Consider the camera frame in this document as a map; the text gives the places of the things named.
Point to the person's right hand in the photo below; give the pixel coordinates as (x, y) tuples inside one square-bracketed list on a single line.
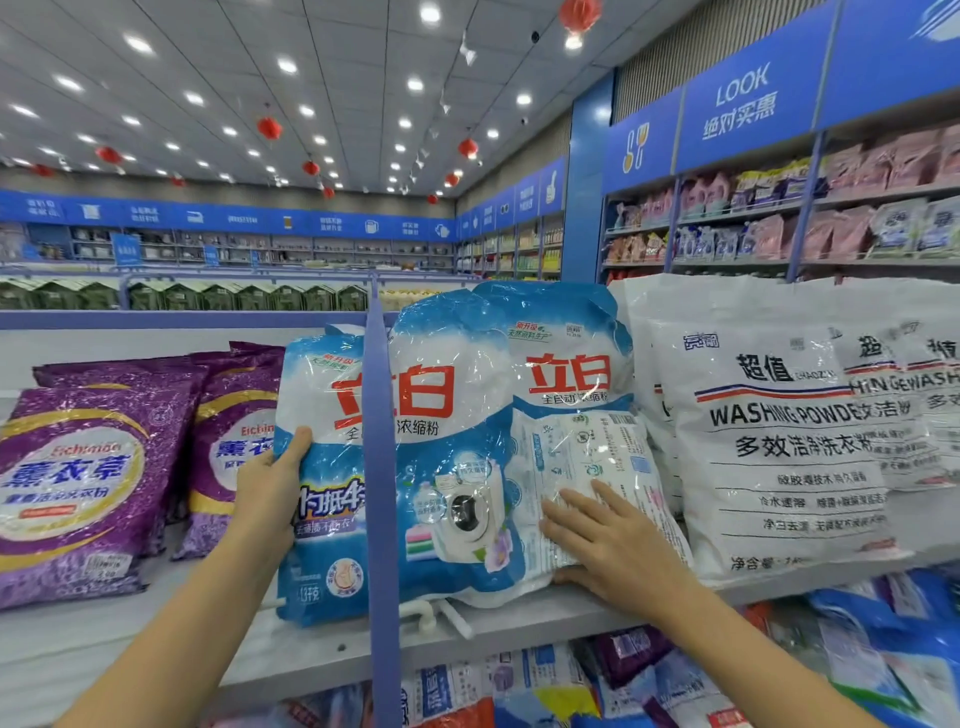
[(630, 563)]

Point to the person's left hand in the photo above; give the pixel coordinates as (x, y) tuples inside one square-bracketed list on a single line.
[(270, 503)]

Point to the purple lavender detergent bag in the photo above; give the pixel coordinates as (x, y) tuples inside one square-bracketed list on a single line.
[(135, 365), (225, 420), (90, 480)]

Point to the grey metal shelf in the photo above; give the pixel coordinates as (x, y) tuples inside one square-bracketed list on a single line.
[(90, 645)]

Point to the person's right forearm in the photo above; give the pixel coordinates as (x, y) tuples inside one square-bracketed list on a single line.
[(765, 675)]

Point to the row of green boxes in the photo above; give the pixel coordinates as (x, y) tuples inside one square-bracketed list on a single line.
[(180, 296)]

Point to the row of cream containers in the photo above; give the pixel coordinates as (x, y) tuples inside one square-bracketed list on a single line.
[(428, 296)]

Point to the small blue hanging sign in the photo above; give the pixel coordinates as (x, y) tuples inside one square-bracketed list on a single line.
[(128, 249)]

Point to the rows of small red lanterns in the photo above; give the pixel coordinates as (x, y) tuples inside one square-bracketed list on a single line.
[(269, 128)]

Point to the blue pillar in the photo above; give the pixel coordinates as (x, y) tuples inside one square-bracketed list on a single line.
[(588, 180)]

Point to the white ceiling spotlight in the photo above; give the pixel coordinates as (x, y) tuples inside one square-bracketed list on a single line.
[(467, 53)]

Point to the rows of round ceiling lights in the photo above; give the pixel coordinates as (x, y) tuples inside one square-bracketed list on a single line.
[(431, 14)]

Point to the large red paper lantern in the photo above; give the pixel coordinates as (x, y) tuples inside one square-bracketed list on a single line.
[(581, 12)]

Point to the blue wall sign band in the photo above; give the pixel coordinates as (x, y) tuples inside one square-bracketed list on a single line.
[(225, 218)]

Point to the wall shelf of detergent bottles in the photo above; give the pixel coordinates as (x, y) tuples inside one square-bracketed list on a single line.
[(870, 225)]

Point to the blue wall shelving unit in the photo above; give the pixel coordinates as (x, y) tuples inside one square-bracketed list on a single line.
[(750, 90)]

